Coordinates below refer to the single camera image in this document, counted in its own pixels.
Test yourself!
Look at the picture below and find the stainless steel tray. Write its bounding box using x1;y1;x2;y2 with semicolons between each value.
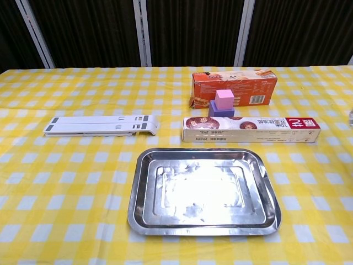
127;147;282;237

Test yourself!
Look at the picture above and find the purple foam block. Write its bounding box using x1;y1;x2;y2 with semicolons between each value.
208;100;236;119

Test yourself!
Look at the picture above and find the pink foam cube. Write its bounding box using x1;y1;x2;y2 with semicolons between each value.
215;89;234;110

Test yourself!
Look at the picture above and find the baking paper roll box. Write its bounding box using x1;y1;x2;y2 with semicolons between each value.
181;115;322;144

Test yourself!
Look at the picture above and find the orange snack carton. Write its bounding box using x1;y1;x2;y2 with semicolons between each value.
189;69;278;109

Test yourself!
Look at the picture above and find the white folding laptop stand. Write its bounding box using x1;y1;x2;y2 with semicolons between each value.
44;115;160;137

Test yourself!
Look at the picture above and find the yellow white checkered tablecloth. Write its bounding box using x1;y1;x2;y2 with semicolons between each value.
0;65;353;265

